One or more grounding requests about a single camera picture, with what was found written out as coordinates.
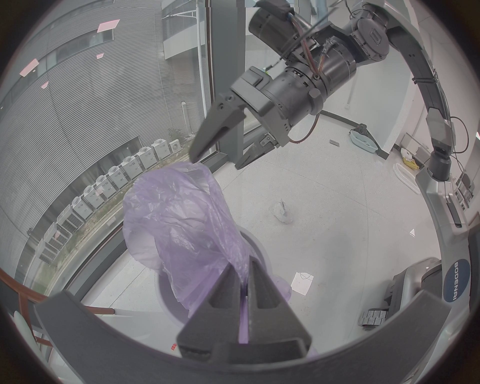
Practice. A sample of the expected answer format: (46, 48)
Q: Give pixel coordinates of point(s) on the wooden chair with white cushions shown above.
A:
(22, 290)

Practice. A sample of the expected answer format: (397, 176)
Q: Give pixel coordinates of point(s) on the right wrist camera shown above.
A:
(255, 78)

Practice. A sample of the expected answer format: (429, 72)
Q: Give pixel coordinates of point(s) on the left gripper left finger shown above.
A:
(210, 326)

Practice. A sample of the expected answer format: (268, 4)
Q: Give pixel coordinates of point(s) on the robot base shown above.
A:
(435, 202)

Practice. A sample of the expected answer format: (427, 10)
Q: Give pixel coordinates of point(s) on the purple plastic bag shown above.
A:
(180, 225)

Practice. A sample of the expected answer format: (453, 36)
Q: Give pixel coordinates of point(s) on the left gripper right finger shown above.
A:
(277, 322)

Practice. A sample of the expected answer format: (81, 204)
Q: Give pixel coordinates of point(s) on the crumpled white paper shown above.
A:
(283, 216)

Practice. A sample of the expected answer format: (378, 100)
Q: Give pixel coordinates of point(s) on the white trash bin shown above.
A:
(165, 296)

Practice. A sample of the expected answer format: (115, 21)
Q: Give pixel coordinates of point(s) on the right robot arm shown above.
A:
(371, 39)

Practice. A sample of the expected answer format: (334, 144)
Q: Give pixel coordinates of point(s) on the window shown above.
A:
(93, 112)

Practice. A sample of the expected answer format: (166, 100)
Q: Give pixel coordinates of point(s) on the pale blue plastic tub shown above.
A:
(362, 141)

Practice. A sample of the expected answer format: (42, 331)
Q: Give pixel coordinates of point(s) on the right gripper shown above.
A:
(292, 97)

